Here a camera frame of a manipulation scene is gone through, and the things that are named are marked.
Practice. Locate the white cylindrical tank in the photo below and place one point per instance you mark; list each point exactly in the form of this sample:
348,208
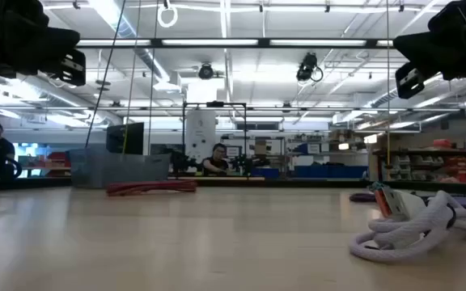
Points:
200,133

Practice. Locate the row of blue bins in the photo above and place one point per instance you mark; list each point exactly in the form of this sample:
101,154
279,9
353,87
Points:
330,171

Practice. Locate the black monitor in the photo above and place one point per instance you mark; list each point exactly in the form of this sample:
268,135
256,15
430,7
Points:
125,139

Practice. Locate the black background robot arm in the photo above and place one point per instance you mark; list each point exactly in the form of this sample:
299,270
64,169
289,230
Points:
184,161
249,163

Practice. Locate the black overhead light bar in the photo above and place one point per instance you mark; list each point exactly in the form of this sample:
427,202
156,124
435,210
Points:
156,42

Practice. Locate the grey plastic bin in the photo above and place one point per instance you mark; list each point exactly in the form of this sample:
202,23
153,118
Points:
115,169

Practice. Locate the brown cardboard box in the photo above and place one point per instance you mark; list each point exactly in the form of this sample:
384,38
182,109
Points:
260,147

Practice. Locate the black metal frame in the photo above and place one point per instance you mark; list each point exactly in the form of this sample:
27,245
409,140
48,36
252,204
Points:
214,104

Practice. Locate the black overhead camera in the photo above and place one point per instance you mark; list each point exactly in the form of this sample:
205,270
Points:
306,66
206,71

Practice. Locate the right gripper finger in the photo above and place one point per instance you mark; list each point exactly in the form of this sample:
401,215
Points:
409,81
423,50

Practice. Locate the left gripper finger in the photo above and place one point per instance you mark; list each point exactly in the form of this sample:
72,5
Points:
73,66
43,48

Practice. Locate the storage shelf with parts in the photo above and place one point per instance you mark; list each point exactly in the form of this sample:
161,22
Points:
439,161

